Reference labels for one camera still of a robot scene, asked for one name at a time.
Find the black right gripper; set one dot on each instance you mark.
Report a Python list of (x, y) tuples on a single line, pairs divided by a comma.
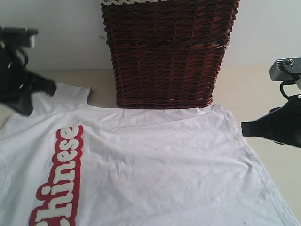
[(282, 125)]

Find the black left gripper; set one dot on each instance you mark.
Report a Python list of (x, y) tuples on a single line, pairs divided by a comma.
[(17, 83)]

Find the white t-shirt red print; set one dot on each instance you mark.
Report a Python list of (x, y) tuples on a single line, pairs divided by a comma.
[(72, 164)]

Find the dark red wicker basket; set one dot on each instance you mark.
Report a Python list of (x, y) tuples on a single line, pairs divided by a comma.
[(168, 54)]

